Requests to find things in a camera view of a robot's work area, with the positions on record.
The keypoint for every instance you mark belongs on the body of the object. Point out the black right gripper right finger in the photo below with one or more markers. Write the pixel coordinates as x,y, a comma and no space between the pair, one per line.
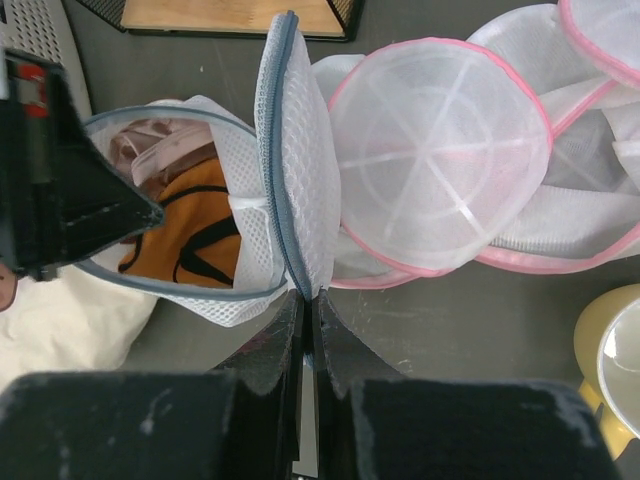
375,423

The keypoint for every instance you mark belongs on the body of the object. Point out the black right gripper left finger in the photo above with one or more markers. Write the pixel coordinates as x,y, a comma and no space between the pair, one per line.
239,420

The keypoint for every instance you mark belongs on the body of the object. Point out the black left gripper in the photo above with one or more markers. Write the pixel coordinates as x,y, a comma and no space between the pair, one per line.
100,205

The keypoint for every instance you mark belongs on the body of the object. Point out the orange bra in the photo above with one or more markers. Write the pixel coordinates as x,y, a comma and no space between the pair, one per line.
199,242

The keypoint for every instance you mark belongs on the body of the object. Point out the blue zipper white mesh bag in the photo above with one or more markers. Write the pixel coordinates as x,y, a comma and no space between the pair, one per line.
282,176

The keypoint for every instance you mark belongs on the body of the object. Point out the bear print cream bag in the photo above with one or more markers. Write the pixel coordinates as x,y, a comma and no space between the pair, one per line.
74,322

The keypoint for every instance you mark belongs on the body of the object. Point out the cream plastic laundry basket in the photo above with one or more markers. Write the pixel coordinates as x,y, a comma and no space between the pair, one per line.
42,28

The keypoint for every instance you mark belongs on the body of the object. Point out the pink trimmed mesh laundry bag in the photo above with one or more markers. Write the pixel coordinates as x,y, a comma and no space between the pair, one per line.
517,148

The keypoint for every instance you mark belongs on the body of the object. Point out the yellow ceramic mug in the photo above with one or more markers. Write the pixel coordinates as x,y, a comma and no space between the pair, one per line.
606,348

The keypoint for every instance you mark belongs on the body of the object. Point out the black wire wooden shelf rack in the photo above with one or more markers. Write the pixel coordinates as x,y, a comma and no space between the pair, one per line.
323,20

